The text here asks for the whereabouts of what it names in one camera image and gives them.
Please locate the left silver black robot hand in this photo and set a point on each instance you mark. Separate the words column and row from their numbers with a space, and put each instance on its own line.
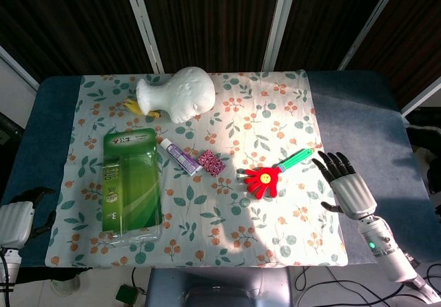
column 13, row 222

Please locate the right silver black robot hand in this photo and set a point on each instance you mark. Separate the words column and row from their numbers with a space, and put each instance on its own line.
column 353, row 193

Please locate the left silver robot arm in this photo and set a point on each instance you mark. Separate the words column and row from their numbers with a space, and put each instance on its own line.
column 9, row 262

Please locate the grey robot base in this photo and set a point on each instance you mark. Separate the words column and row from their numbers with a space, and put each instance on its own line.
column 217, row 286

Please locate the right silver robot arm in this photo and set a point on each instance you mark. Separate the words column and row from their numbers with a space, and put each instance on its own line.
column 389, row 252

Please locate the black laptop corner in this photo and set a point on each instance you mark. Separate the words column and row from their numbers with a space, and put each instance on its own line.
column 8, row 129

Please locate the blue felt table cover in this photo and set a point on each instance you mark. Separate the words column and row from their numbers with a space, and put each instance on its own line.
column 361, row 121

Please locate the white round floor object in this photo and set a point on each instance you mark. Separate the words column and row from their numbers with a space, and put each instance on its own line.
column 65, row 284

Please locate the black equipment beside table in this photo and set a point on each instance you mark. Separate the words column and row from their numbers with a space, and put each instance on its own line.
column 425, row 138

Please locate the green clear blister package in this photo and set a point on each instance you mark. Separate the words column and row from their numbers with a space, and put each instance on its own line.
column 132, row 183

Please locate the small green floor box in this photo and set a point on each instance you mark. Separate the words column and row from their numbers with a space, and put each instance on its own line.
column 125, row 294

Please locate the small magenta patterned box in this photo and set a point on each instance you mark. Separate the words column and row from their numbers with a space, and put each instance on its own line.
column 211, row 163

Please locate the floral leaf print tablecloth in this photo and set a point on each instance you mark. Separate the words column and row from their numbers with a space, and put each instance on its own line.
column 206, row 217

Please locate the yellow rubber chicken toy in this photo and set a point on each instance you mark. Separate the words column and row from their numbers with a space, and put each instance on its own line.
column 133, row 107

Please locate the white purple toothpaste tube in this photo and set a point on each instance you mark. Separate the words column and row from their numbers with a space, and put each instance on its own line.
column 179, row 157

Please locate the white foam mannequin head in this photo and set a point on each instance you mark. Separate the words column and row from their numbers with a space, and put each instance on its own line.
column 182, row 93

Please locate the white aluminium partition post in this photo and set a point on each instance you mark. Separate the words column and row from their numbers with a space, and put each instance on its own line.
column 143, row 21
column 277, row 24
column 422, row 95
column 17, row 67
column 370, row 23

